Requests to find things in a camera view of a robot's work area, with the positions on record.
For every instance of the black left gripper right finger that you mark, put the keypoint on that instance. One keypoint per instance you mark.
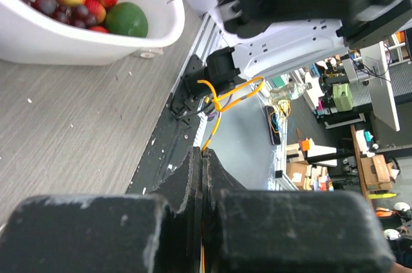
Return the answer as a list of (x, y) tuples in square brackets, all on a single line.
[(288, 231)]

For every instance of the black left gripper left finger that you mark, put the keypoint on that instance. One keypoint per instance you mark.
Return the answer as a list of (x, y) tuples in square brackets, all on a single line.
[(158, 231)]

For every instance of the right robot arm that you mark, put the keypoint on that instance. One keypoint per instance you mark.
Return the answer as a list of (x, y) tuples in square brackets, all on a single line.
[(270, 36)]

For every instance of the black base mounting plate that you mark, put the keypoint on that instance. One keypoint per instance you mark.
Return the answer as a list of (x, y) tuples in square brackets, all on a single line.
[(173, 135)]

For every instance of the transparent plastic card packet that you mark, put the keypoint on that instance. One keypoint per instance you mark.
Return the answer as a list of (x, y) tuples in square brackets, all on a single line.
[(147, 53)]

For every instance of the green lime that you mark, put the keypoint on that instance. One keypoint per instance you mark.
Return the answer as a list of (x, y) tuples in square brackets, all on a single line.
[(127, 19)]

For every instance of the white plastic fruit basket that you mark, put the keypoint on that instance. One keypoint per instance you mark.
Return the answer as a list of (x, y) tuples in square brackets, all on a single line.
[(29, 37)]

